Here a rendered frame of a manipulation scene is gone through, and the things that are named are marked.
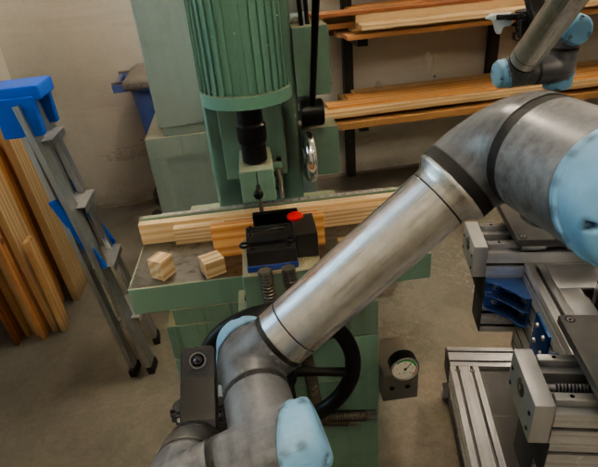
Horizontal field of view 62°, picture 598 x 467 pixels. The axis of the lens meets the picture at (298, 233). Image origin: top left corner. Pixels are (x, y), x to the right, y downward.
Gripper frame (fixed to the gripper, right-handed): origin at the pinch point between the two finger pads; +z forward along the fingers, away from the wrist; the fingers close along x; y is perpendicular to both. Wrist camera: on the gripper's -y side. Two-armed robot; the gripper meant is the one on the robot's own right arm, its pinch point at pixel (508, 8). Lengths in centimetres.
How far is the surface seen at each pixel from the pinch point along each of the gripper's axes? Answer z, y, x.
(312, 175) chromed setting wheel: -52, 14, -74
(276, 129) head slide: -51, 2, -80
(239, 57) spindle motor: -67, -17, -83
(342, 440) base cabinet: -76, 74, -83
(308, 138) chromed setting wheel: -49, 6, -73
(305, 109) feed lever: -48, 0, -72
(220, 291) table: -75, 23, -99
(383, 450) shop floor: -53, 115, -71
